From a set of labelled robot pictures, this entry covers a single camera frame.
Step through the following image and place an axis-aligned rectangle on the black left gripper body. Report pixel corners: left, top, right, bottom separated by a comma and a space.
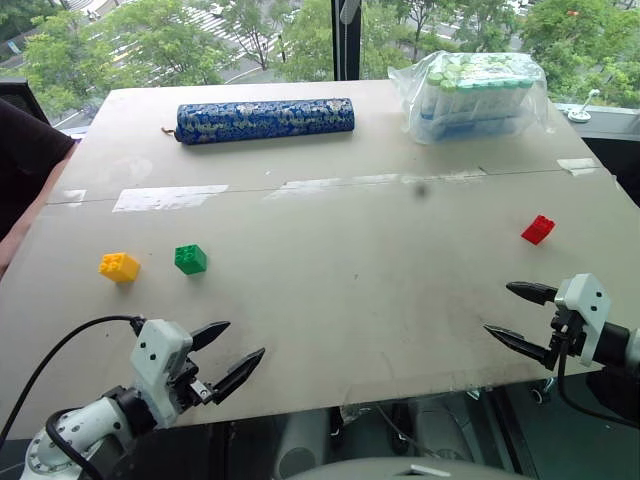
167, 356, 218, 410

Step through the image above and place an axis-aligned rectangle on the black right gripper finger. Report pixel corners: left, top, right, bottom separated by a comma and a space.
505, 280, 559, 307
482, 323, 558, 372

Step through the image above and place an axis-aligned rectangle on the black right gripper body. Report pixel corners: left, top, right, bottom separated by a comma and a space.
548, 301, 585, 370

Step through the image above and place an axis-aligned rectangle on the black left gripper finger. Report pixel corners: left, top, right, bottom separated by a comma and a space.
190, 320, 232, 352
211, 347, 267, 406

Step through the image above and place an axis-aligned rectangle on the red toy brick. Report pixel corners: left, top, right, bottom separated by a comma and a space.
520, 214, 556, 246

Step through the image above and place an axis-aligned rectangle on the green toy brick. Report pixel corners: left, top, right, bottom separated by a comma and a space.
173, 243, 208, 276

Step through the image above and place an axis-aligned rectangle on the pale cylinder under table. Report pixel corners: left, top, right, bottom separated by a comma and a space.
274, 408, 334, 480

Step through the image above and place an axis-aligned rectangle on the yellow toy brick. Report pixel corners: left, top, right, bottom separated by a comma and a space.
97, 252, 142, 285

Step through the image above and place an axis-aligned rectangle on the wide white tape patch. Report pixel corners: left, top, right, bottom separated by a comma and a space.
111, 184, 231, 214

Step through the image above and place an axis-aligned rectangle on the grey window sill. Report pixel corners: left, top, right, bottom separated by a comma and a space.
551, 101, 640, 142

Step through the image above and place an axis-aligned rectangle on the long white tape strip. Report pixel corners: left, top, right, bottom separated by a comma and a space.
261, 168, 489, 202

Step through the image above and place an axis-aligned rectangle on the clear bag of capped tubes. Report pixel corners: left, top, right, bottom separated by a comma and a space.
388, 49, 552, 147

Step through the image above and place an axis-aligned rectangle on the blue patterned fabric roll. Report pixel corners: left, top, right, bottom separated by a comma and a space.
160, 97, 357, 147

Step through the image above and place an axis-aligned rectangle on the person's black shirt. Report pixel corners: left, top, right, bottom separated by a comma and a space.
0, 97, 77, 242

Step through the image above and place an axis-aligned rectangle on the black box behind person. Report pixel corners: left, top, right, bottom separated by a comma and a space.
0, 81, 52, 126

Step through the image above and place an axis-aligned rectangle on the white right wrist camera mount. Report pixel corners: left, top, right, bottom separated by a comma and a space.
553, 272, 613, 368

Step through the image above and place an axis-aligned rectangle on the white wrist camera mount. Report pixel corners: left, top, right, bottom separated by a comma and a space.
129, 318, 195, 429
553, 272, 613, 368

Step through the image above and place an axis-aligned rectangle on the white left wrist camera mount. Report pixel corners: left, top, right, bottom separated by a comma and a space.
129, 318, 195, 429

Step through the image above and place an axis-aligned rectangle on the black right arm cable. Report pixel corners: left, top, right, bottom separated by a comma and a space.
556, 343, 640, 430

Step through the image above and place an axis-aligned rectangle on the small white window handle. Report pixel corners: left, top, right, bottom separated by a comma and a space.
567, 88, 602, 124

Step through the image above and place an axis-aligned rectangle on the black window frame post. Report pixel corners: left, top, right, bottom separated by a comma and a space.
331, 0, 367, 82

